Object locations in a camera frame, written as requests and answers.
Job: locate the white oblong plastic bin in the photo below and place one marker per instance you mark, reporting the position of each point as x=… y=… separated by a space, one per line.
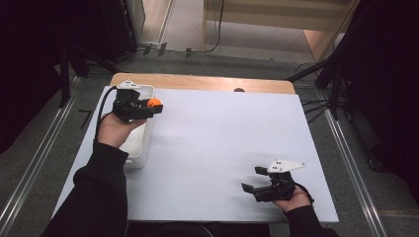
x=145 y=144

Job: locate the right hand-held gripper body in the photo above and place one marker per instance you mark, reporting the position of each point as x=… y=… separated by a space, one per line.
x=278 y=190

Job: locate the white board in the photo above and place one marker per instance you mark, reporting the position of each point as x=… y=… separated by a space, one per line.
x=214 y=131

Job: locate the dark curtain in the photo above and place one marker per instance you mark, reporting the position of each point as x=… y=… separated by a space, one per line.
x=385 y=82
x=26 y=65

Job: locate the orange ball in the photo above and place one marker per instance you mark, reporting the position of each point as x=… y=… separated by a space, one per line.
x=153 y=102

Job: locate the person's right hand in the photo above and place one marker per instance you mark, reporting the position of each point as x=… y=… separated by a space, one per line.
x=296 y=200

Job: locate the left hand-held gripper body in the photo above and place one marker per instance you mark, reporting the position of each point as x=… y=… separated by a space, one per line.
x=126 y=105

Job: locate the beige wooden furniture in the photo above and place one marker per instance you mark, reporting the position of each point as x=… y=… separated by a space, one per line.
x=280 y=16

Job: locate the black cabinet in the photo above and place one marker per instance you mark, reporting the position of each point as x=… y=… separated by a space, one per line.
x=120 y=29

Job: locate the wooden table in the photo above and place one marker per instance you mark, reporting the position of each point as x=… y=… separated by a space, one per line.
x=197 y=82

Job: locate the black metal stand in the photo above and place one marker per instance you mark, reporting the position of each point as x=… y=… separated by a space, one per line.
x=64 y=75
x=334 y=82

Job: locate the metal floor rail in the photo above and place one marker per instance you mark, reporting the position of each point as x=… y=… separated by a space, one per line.
x=355 y=171
x=33 y=164

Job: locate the person's left hand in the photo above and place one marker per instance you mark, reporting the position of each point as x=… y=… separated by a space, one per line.
x=113 y=130

